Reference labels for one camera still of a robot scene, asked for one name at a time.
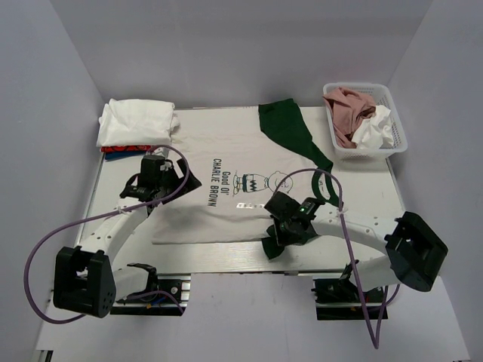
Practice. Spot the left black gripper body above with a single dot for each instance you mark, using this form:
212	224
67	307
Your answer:
167	184

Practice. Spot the white green Charlie Brown t-shirt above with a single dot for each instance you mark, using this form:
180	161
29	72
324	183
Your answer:
240	163

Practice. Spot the pink t-shirt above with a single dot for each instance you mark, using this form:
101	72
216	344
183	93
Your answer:
349	108

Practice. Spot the folded blue t-shirt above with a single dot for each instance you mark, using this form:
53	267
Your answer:
111	156

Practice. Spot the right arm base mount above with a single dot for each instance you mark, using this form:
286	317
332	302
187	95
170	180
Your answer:
336	303

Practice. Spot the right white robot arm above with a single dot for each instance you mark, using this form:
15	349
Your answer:
412	253

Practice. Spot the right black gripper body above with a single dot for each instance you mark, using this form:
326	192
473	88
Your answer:
287	234

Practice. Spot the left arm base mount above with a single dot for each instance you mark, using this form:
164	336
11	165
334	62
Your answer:
172	299

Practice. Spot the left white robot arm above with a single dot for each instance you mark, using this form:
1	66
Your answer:
84	279

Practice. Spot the folded white t-shirt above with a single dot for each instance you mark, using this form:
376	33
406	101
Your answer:
136	122

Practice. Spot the folded red t-shirt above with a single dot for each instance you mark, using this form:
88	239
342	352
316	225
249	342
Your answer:
130	148

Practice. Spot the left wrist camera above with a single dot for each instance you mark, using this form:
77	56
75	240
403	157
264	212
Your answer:
160	151

